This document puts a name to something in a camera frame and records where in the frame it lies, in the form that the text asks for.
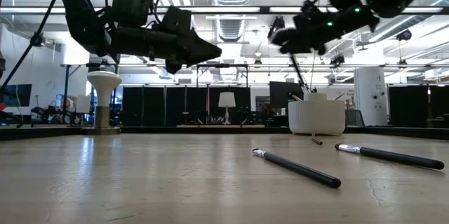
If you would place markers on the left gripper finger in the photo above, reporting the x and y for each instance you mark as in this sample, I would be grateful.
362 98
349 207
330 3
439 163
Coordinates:
173 66
203 50

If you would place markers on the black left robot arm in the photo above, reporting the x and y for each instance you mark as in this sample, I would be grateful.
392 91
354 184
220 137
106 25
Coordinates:
77 13

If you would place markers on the black ceiling spotlight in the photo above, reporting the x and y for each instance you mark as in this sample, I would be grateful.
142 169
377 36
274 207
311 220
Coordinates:
36 39
278 23
404 35

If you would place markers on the black partition panels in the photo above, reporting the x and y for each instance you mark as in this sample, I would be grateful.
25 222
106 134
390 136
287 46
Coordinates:
408 106
168 106

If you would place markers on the black overhead light bar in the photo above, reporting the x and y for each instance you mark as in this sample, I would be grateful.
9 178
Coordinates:
238 10

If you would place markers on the black computer monitor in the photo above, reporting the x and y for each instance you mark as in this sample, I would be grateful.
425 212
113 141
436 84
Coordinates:
280 94

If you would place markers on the small white shade lamp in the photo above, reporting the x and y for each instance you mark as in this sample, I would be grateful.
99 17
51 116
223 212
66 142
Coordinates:
226 100

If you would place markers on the white mushroom table lamp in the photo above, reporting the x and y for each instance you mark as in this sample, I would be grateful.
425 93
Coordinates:
104 87

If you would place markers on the white column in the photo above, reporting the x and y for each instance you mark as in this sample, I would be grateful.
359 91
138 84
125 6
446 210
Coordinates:
370 94

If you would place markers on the cream round brush organizer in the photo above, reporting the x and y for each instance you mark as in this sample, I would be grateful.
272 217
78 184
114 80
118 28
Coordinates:
315 117

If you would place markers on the grey chair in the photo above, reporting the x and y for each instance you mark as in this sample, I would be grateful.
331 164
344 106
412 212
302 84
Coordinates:
355 118

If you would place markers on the small white box lampshade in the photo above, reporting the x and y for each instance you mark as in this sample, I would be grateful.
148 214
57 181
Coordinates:
83 104

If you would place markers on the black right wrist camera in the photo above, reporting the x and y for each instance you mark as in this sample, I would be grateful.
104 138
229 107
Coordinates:
307 8

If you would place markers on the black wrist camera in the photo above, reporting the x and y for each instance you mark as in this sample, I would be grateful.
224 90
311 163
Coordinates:
307 8
177 20

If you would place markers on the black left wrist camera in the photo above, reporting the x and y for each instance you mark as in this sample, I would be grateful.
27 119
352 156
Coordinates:
177 20

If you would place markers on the black aluminium table frame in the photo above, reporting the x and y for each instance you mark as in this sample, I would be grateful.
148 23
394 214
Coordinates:
52 132

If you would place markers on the dark wall screen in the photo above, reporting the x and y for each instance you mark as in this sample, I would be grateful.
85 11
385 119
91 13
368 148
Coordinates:
15 95

